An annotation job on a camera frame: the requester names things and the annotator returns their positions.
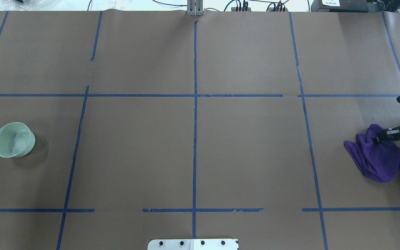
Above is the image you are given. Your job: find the purple microfiber cloth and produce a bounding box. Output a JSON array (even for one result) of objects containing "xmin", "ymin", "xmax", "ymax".
[{"xmin": 343, "ymin": 124, "xmax": 400, "ymax": 183}]

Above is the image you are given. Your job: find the black device box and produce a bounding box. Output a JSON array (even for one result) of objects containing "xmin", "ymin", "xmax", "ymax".
[{"xmin": 310, "ymin": 0, "xmax": 369, "ymax": 13}]

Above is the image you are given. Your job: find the black power strip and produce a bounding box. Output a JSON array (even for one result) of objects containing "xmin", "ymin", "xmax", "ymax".
[{"xmin": 229, "ymin": 5, "xmax": 288, "ymax": 12}]

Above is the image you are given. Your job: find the pale green ceramic bowl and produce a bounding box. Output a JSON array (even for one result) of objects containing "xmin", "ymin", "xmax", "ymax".
[{"xmin": 0, "ymin": 122, "xmax": 35, "ymax": 158}]

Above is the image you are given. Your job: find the aluminium frame post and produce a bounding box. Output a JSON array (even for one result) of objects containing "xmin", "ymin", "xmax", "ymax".
[{"xmin": 187, "ymin": 0, "xmax": 204, "ymax": 16}]

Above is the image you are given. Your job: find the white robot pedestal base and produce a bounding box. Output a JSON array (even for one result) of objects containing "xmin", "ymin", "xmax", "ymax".
[{"xmin": 147, "ymin": 239, "xmax": 239, "ymax": 250}]

